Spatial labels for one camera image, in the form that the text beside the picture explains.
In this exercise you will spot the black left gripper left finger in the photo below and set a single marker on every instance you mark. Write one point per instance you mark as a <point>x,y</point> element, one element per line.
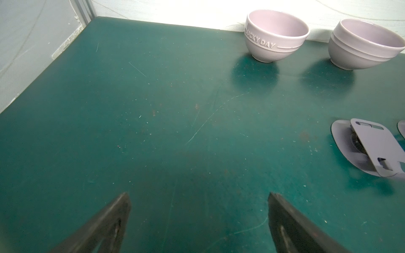
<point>104,232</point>

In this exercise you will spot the purple phone stand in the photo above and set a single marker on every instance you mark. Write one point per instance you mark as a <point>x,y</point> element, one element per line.
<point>401,127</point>
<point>370,147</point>

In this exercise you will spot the lilac ceramic bowl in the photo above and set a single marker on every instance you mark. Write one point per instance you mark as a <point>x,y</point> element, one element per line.
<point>357,44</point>
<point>272,35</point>

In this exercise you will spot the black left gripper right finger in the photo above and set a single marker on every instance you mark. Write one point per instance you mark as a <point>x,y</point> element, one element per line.
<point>292,232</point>

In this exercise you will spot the right lilac ceramic bowl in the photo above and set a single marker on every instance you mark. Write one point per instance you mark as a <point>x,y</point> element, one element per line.
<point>357,44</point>

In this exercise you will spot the left lilac ceramic bowl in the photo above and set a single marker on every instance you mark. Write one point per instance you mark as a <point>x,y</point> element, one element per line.
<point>272,35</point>

